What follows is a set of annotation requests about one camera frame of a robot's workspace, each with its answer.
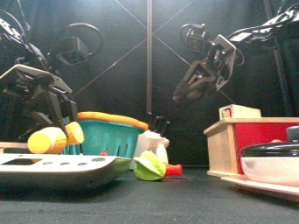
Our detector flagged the yellow toy corn piece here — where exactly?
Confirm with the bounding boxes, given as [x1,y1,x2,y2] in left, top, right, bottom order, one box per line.
[65,121,86,146]
[27,126,70,155]

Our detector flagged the wooden toy stove red front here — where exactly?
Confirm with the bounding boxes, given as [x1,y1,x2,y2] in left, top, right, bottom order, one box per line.
[202,116,299,179]

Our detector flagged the green toy corn husk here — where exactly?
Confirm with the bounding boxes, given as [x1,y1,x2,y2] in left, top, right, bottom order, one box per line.
[133,150,169,182]

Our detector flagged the wooden block edge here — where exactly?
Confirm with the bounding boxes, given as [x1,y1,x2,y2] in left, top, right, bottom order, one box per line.
[0,141,31,155]

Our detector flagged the teal basket with orange rim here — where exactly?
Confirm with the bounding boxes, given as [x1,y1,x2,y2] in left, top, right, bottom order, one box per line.
[62,111,150,160]

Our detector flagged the small wooden box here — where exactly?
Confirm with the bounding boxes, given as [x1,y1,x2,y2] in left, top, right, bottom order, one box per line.
[220,103,264,121]

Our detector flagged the white knife block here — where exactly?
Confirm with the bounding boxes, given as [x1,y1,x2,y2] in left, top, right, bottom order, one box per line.
[130,112,173,170]

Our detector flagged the small red toy piece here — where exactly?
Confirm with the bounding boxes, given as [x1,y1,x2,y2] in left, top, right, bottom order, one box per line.
[163,163,184,178]

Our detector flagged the white pot with black lid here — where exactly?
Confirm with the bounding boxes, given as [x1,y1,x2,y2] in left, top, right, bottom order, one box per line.
[240,125,299,188]

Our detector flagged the wooden tray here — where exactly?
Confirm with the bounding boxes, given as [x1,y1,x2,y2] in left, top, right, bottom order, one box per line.
[220,174,299,203]

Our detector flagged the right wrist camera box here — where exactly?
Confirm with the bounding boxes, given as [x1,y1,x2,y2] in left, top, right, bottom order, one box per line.
[182,24,213,54]

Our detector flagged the grey vertical frame pole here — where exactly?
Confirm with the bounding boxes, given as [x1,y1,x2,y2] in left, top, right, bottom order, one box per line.
[146,0,155,116]

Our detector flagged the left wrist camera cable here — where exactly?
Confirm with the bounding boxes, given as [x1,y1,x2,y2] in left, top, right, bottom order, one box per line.
[46,22,106,60]

